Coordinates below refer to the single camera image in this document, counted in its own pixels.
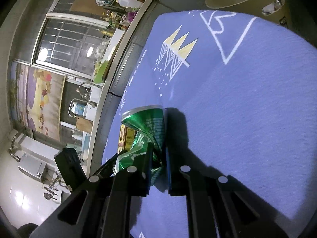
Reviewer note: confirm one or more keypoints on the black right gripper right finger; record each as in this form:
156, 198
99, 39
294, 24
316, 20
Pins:
218, 205

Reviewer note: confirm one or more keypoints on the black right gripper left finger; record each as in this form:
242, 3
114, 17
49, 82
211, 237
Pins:
100, 207

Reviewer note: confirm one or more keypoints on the crushed green soda can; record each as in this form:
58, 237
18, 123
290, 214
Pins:
150, 124

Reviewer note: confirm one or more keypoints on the steel kitchen faucet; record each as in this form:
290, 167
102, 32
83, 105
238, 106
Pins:
88, 86

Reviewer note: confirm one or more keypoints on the yellow red carton box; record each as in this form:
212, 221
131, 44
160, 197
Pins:
126, 138

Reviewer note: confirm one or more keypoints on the purple patterned table mat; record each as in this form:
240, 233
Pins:
240, 93

